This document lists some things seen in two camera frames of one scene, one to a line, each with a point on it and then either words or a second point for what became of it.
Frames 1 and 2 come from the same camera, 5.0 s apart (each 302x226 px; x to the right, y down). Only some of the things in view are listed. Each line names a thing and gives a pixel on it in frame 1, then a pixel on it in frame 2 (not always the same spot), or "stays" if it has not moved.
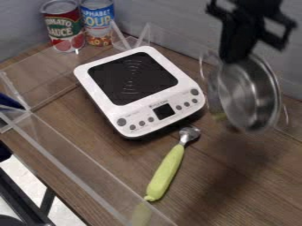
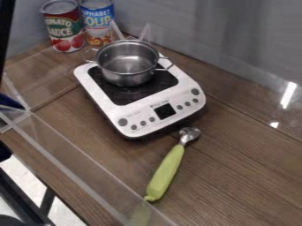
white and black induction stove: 142,90 stays
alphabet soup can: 98,18 stays
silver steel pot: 245,92 to 127,62
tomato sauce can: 65,26 stays
